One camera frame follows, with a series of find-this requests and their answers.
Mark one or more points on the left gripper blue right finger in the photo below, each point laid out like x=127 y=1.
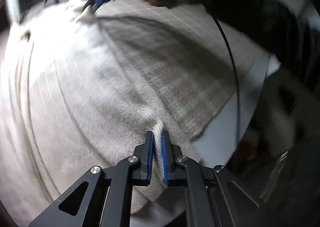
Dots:
x=173 y=174

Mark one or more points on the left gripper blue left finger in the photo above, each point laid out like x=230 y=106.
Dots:
x=142 y=174

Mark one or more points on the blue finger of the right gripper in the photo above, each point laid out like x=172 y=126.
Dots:
x=97 y=5
x=87 y=4

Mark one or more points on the pink plaid woven mat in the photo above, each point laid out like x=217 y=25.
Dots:
x=180 y=72

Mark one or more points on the cream ribbed knit sweater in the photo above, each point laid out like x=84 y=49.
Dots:
x=78 y=89

